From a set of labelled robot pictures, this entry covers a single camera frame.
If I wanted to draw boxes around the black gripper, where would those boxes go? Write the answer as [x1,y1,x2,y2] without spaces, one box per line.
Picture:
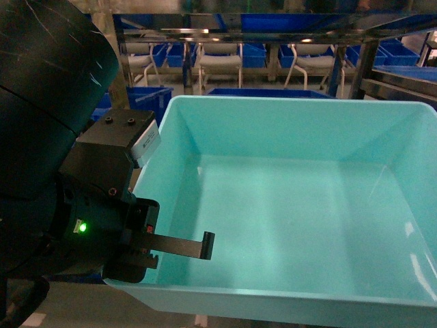
[55,179,215,283]

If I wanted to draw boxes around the turquoise plastic bin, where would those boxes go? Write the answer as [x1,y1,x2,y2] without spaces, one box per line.
[109,96,436,327]

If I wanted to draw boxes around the blue floor bin left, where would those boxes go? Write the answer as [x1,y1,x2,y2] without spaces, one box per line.
[127,87,173,119]

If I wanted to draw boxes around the blue floor bin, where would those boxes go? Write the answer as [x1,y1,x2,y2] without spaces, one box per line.
[127,87,173,119]
[205,88,333,99]

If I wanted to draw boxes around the blue floor bin centre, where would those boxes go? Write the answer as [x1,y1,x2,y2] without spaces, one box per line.
[205,88,333,99]

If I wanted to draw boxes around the white grey chair centre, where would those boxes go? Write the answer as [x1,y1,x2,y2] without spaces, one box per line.
[197,43,243,94]

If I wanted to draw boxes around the white grey chair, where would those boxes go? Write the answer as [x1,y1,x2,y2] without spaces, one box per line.
[197,43,243,94]
[284,43,335,90]

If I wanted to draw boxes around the white grey chair right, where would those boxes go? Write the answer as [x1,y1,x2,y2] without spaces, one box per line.
[284,43,335,90]

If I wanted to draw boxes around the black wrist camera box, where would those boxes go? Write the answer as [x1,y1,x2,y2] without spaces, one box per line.
[59,109,160,202]

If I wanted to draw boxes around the steel shelf frame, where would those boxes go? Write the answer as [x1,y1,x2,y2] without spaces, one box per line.
[113,12,436,102]

